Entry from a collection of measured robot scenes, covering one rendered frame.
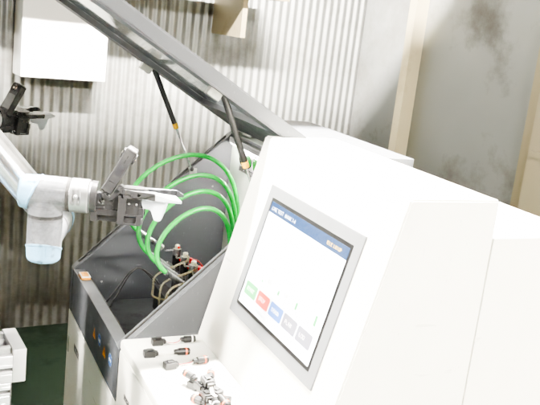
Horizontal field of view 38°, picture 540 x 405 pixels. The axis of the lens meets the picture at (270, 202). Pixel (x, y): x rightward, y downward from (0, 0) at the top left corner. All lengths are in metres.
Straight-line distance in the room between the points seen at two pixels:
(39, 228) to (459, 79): 3.17
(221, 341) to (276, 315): 0.28
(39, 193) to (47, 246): 0.12
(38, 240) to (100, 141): 2.78
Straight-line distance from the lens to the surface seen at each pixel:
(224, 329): 2.08
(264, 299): 1.91
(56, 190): 1.72
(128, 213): 1.71
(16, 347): 2.07
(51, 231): 1.75
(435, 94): 4.64
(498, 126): 4.28
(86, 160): 4.50
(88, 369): 2.56
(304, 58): 5.00
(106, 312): 2.41
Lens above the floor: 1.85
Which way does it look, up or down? 13 degrees down
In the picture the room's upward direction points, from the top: 7 degrees clockwise
